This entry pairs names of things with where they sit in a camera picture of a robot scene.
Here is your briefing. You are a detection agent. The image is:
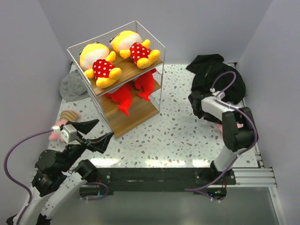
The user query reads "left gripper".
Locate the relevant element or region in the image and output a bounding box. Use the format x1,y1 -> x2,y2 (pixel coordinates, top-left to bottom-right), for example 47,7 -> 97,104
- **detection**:
60,119 -> 114,171

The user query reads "pink plush striped hat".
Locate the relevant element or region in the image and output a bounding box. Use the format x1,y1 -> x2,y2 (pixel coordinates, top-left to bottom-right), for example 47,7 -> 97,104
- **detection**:
49,110 -> 80,142
217,122 -> 244,133

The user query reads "red shark plush front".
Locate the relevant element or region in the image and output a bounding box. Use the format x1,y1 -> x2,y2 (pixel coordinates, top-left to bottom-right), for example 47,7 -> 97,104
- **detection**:
104,83 -> 132,116

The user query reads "red shark plush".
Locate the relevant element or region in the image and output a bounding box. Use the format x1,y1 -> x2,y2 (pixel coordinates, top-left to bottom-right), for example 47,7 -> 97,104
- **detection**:
104,83 -> 132,116
134,68 -> 157,101

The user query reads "red shark plush back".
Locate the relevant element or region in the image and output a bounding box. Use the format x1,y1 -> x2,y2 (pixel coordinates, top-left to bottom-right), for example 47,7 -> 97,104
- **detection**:
134,68 -> 157,101

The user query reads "yellow plush red dotted dress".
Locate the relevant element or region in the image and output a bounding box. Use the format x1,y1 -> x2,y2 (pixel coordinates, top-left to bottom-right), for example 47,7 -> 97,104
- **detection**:
79,42 -> 122,89

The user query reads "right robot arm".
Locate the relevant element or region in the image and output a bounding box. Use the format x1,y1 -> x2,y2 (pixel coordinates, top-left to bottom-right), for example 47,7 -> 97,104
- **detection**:
188,90 -> 258,184

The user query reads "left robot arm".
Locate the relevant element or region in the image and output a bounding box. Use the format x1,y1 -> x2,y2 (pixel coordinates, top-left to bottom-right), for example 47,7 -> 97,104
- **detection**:
4,119 -> 114,225

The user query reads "black jacket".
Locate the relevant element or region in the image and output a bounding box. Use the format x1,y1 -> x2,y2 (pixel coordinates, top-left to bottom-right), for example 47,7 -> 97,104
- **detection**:
186,54 -> 246,105

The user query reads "grey cloth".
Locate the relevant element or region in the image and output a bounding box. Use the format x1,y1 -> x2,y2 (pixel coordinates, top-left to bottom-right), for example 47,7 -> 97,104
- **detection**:
59,69 -> 89,102

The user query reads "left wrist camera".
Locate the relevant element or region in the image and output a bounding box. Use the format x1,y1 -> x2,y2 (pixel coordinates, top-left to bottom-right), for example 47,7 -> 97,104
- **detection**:
52,124 -> 77,144

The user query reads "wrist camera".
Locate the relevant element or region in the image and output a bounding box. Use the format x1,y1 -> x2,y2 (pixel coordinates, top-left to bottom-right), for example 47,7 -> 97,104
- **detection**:
210,88 -> 225,100
52,124 -> 77,144

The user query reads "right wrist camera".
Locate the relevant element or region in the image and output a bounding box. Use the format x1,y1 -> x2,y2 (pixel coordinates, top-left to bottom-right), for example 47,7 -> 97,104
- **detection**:
210,88 -> 225,100

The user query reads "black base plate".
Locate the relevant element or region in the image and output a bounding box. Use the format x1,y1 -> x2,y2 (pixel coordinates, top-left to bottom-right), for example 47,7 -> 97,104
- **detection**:
78,167 -> 237,197

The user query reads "white wire wooden shelf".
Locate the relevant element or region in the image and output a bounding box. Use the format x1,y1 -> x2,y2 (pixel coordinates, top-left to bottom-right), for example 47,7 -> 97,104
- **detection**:
67,21 -> 165,138

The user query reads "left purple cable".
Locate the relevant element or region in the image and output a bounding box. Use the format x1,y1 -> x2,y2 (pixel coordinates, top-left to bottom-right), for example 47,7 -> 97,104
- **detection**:
4,130 -> 54,223

